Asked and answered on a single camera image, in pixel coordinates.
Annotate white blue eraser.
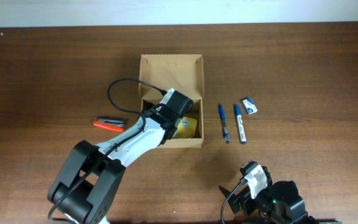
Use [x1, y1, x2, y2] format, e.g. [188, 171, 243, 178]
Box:
[242, 98, 257, 115]

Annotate cardboard box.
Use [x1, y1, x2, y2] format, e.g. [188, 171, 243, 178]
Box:
[139, 54, 205, 148]

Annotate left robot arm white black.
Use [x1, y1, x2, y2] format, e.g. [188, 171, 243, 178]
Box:
[47, 103, 186, 223]

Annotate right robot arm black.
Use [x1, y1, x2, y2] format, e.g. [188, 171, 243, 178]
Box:
[219, 181, 318, 224]

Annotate blue white marker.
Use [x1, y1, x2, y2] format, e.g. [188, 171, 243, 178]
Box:
[234, 105, 247, 144]

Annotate blue ballpoint pen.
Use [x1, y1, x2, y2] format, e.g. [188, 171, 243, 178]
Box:
[218, 104, 230, 144]

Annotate black right camera cable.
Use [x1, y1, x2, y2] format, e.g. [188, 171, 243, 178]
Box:
[220, 179, 248, 224]

